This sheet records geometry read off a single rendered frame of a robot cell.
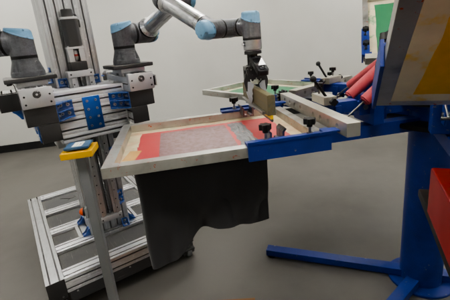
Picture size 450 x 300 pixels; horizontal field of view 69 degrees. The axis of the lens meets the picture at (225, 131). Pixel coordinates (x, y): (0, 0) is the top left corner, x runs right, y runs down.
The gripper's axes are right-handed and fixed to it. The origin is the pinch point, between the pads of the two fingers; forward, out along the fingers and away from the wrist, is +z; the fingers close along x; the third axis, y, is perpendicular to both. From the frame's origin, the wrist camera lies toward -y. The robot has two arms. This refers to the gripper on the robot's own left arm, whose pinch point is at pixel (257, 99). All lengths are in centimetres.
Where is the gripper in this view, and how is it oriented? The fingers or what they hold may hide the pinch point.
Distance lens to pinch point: 139.7
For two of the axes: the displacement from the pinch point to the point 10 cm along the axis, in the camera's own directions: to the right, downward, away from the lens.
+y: -1.7, -2.6, 9.5
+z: 0.9, 9.6, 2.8
